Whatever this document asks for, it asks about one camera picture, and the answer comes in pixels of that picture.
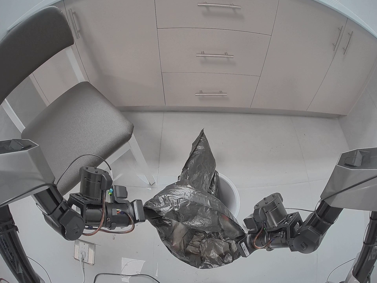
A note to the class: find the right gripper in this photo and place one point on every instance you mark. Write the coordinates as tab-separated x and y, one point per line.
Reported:
244	246

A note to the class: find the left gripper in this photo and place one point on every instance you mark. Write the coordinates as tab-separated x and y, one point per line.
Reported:
120	214

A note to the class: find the black plastic bag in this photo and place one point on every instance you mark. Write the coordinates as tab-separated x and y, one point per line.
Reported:
191	211

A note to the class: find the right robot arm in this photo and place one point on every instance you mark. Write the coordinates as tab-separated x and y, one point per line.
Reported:
347	181

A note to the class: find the white trash bin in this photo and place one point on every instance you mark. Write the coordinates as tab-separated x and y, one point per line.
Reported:
228	193

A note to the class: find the grey padded white chair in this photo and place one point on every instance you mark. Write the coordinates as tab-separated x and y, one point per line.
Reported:
76	122

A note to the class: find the beige cabinet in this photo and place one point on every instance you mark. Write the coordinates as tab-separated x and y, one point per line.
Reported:
206	40

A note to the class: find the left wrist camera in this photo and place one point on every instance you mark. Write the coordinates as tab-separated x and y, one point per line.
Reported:
120	194

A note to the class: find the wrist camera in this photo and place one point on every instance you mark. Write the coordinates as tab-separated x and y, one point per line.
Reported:
120	194
251	221

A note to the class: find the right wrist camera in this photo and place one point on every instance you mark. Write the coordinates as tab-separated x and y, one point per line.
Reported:
251	221

